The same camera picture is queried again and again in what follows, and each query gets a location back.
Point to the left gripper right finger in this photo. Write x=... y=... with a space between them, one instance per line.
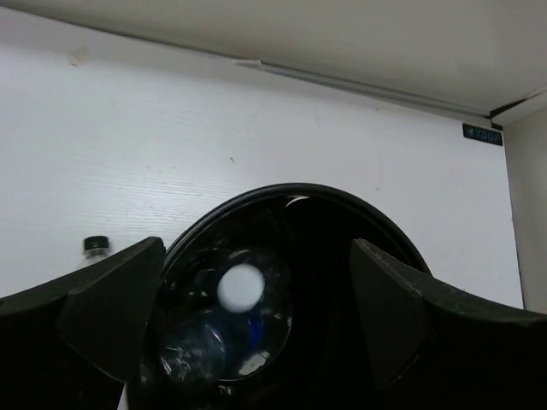
x=433 y=346

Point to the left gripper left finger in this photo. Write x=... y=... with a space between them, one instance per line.
x=74 y=342

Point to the blue label bottle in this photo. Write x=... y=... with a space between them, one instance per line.
x=238 y=321

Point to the black plastic waste bin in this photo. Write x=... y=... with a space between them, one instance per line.
x=324 y=363

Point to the black cap clear bottle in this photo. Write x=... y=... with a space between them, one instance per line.
x=95 y=249

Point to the right blue corner label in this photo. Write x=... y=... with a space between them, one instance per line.
x=481 y=134

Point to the right aluminium frame rail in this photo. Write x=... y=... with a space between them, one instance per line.
x=499 y=117

